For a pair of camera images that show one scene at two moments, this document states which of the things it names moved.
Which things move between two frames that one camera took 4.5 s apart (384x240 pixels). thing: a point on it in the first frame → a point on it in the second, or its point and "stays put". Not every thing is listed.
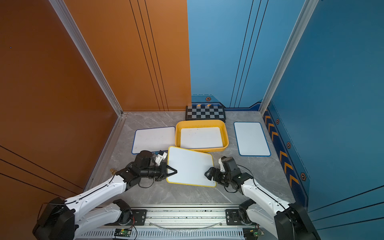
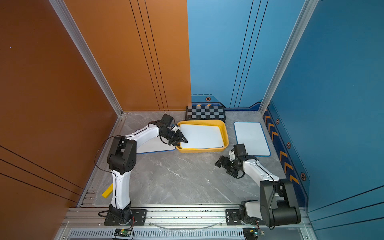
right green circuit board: (252, 233) stays put
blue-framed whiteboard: (251, 139) stays put
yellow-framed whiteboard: (191, 166) → (201, 136)
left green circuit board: (123, 232) stays put
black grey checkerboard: (205, 112) stays put
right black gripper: (211, 170) → (225, 164)
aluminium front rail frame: (179, 222) stays put
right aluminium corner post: (305, 13) stays put
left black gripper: (164, 171) → (179, 138)
